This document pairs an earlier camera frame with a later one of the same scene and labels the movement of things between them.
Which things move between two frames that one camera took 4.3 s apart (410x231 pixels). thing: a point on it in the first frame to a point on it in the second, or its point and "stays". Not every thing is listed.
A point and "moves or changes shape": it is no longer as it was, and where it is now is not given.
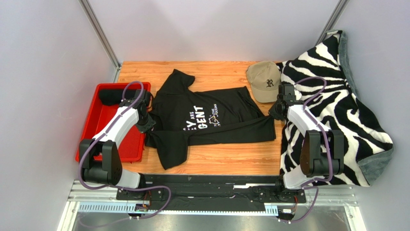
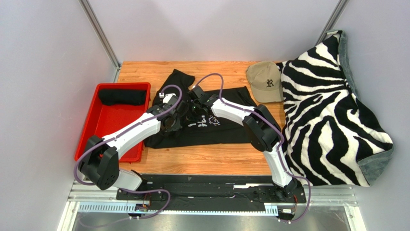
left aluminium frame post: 100,33 stays
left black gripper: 143,129 to 175,127
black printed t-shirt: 183,117 moves or changes shape
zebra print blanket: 325,87 stays
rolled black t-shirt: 112,96 stays
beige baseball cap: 264,77 stays
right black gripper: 275,111 to 195,110
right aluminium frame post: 332,20 stays
